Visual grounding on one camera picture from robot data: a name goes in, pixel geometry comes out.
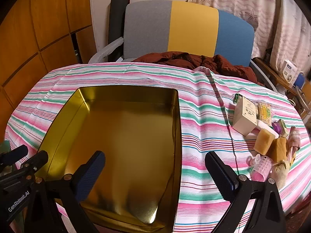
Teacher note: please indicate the black rolled mat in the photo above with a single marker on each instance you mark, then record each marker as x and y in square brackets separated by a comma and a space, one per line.
[116, 17]

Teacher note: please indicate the orange wooden wardrobe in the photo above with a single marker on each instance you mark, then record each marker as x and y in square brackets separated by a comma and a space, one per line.
[36, 29]

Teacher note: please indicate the white rectangular box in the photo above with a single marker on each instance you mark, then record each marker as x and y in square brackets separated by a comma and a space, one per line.
[264, 126]

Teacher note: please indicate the pink green striped tablecloth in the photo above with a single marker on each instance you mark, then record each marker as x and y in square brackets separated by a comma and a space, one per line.
[206, 126]

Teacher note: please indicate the beige plush toy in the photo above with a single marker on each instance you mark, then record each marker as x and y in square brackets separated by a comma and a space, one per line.
[279, 174]

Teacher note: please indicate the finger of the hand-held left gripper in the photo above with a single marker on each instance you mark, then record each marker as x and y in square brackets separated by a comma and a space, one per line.
[14, 153]
[36, 160]

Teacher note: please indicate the rust brown jacket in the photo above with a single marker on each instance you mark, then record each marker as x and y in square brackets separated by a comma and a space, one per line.
[218, 65]

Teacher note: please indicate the grey yellow blue chair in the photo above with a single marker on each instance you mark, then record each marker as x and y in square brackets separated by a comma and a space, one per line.
[189, 29]

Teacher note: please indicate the cluttered shelf of items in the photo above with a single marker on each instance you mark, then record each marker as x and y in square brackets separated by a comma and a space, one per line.
[267, 70]

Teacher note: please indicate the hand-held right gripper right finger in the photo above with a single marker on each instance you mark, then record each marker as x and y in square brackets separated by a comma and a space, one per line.
[218, 174]

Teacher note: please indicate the pink hair roller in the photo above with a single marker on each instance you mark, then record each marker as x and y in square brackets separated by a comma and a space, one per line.
[261, 168]

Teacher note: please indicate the beige patterned curtain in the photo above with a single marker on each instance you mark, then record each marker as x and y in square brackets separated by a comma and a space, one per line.
[243, 0]

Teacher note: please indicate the beige cardboard box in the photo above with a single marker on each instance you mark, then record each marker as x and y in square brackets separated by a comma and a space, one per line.
[244, 119]

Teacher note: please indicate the white box with blue label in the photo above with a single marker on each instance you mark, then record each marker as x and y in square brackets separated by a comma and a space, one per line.
[289, 72]

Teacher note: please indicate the blue cup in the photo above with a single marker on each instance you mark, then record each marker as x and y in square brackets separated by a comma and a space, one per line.
[299, 80]

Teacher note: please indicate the brown cardboard box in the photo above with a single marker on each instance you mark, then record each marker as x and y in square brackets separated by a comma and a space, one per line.
[308, 88]

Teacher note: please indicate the yellow green snack packet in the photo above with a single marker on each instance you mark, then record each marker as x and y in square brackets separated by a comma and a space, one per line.
[264, 114]

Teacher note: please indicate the gold metal tin tray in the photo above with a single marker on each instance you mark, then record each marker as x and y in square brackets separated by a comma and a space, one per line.
[126, 126]

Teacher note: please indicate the small green box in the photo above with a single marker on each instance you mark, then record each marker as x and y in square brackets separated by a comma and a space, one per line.
[283, 127]

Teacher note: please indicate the pink floral cloth pouch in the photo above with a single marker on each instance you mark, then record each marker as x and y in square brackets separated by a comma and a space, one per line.
[294, 138]

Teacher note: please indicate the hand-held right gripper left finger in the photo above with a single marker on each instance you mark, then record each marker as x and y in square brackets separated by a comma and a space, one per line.
[92, 172]

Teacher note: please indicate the purple packet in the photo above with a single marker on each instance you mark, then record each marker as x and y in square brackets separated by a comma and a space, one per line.
[275, 126]

